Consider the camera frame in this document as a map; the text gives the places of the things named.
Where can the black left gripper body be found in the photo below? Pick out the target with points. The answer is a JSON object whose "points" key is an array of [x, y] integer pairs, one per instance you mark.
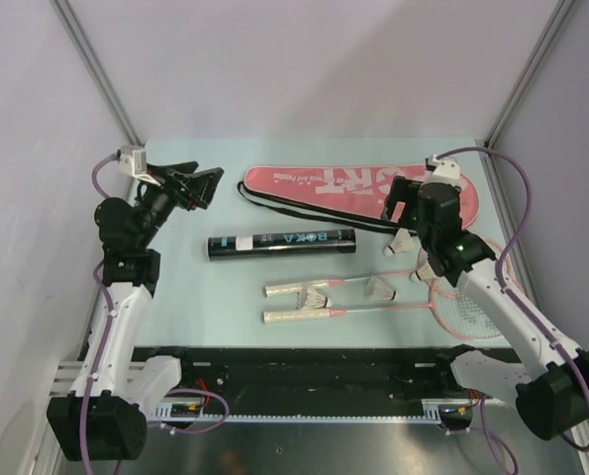
{"points": [[184, 199]]}

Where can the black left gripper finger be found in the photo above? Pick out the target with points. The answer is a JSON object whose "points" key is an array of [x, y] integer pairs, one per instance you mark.
{"points": [[188, 167], [202, 187]]}

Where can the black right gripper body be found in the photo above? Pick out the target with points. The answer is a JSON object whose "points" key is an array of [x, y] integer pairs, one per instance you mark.
{"points": [[421, 227]]}

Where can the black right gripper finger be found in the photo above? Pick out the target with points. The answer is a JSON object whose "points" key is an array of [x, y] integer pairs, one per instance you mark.
{"points": [[404, 190], [394, 205]]}

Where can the white shuttlecock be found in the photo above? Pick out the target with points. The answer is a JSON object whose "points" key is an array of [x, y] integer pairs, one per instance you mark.
{"points": [[401, 242], [424, 273], [310, 298], [379, 291]]}

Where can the black shuttlecock tube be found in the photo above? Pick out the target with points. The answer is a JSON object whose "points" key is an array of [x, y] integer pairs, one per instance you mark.
{"points": [[341, 241]]}

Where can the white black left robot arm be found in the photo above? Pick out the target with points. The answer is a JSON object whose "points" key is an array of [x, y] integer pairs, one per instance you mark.
{"points": [[105, 414]]}

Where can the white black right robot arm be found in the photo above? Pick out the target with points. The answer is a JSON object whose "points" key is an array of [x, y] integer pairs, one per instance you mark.
{"points": [[549, 386]]}

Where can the lower pink badminton racket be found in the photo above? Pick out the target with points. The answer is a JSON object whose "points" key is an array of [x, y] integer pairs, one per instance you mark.
{"points": [[460, 317]]}

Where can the pink badminton racket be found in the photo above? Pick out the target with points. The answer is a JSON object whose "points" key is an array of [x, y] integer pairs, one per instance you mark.
{"points": [[460, 317], [291, 288]]}

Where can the upper pink badminton racket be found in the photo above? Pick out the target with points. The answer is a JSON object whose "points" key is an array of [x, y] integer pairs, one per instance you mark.
{"points": [[291, 288]]}

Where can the pink racket bag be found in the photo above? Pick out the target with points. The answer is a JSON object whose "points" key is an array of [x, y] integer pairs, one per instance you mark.
{"points": [[351, 196]]}

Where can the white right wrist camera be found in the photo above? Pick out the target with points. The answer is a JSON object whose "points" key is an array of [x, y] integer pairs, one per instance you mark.
{"points": [[442, 170]]}

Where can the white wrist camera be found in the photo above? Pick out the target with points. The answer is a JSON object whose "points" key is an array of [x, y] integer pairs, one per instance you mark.
{"points": [[442, 170], [132, 160]]}

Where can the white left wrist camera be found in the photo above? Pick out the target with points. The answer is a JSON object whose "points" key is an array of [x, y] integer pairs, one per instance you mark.
{"points": [[132, 160]]}

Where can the left aluminium frame post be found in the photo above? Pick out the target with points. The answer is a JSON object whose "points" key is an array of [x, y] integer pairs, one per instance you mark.
{"points": [[95, 69]]}

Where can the aluminium frame post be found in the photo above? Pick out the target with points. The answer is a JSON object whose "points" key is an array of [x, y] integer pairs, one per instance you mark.
{"points": [[95, 69], [550, 34]]}

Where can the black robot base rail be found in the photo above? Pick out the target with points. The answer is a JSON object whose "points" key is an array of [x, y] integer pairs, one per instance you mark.
{"points": [[326, 384]]}

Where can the right aluminium frame post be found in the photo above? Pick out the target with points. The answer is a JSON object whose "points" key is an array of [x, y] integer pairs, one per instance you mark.
{"points": [[550, 34]]}

